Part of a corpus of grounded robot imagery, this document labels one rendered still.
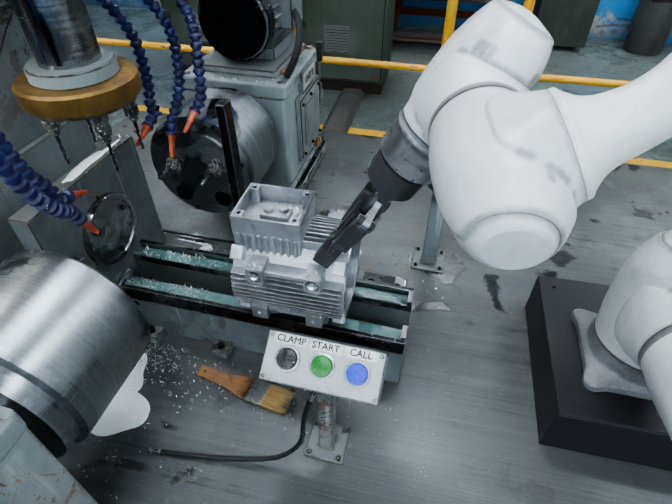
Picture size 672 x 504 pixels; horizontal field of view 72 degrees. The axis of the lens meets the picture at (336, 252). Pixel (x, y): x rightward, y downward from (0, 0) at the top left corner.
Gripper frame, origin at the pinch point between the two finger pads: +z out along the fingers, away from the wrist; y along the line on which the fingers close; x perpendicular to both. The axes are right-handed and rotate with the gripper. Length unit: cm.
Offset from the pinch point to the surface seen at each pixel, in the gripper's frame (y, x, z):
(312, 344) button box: 16.0, 3.1, 2.3
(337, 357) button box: 16.8, 6.7, 0.9
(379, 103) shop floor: -300, 21, 116
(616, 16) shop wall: -511, 187, -6
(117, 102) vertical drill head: -2.9, -38.9, -0.1
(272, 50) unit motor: -61, -31, 9
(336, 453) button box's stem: 18.0, 20.3, 24.0
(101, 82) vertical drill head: -3.9, -42.2, -0.9
